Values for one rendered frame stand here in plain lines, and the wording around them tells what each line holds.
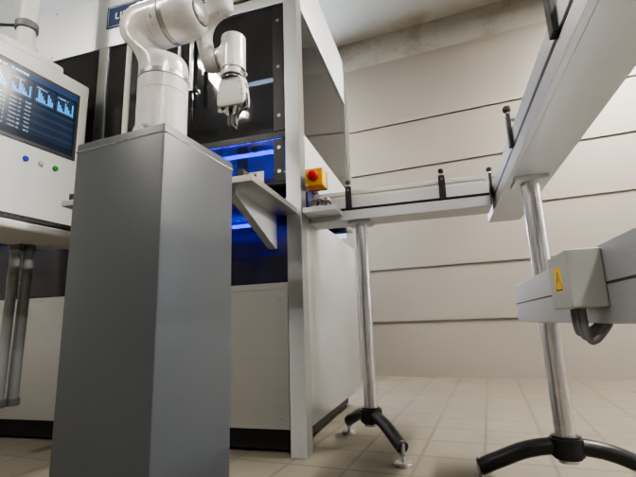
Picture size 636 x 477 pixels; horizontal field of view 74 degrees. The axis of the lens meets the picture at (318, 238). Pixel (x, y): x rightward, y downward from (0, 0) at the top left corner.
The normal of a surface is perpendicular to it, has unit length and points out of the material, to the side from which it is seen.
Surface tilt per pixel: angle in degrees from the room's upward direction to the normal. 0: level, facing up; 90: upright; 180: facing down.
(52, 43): 90
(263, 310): 90
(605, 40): 180
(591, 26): 180
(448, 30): 90
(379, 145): 90
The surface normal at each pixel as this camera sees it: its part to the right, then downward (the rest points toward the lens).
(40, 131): 0.92, -0.11
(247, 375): -0.29, -0.18
